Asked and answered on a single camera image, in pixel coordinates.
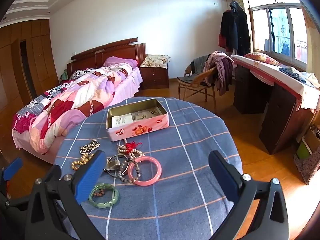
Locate gold bead necklace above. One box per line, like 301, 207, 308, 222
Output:
71, 152, 95, 172

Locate grey garment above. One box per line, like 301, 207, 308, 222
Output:
177, 55, 213, 83

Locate white folded garment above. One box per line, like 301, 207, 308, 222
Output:
299, 71, 320, 88

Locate white paper sheet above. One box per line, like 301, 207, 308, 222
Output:
112, 113, 134, 128

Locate hanging dark coats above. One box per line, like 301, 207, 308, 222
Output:
218, 1, 251, 53

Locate window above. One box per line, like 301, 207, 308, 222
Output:
246, 0, 309, 72

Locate silver metal hoop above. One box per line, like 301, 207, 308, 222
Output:
103, 154, 130, 178

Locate wooden wardrobe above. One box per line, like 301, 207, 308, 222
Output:
0, 20, 61, 135

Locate white and pink desk cloth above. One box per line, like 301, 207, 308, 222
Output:
230, 54, 320, 111

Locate green box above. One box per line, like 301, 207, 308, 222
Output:
296, 140, 313, 160

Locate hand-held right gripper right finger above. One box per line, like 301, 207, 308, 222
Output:
208, 150, 293, 240

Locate woven basket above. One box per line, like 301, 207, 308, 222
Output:
294, 126, 320, 185

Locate pink bangle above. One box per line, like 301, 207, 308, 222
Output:
127, 156, 162, 187

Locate pink and purple clothes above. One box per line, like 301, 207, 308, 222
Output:
203, 51, 234, 96

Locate dark wooden desk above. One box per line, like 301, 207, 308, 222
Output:
232, 64, 318, 155

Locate floral cushion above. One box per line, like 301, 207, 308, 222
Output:
139, 54, 171, 68

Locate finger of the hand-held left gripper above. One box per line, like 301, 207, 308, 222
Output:
0, 157, 23, 198

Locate patchwork quilt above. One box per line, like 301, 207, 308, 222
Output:
12, 64, 133, 155

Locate dark metallic bead necklace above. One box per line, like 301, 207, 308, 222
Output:
79, 140, 100, 155

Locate bed with patchwork quilt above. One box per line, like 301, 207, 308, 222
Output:
12, 67, 143, 164

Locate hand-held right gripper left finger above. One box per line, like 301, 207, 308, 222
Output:
25, 150, 107, 240

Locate pink tin box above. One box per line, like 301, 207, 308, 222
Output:
105, 98, 170, 142

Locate printed paper sheet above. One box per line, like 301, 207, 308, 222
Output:
132, 107, 163, 121

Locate green jade bracelet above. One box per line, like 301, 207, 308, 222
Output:
88, 183, 120, 208

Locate red knot tassel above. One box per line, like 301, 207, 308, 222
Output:
124, 141, 143, 153

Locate wooden nightstand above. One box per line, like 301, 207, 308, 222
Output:
139, 66, 170, 90

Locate dark folded garment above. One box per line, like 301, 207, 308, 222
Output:
279, 66, 307, 83

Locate wooden bed headboard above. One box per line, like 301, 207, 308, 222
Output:
67, 37, 147, 75

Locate grey stone bead bracelet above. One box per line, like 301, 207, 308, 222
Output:
117, 159, 142, 184

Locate pink floral pillow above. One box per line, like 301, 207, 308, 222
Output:
244, 52, 281, 67

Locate wicker chair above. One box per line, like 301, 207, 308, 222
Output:
177, 61, 218, 114

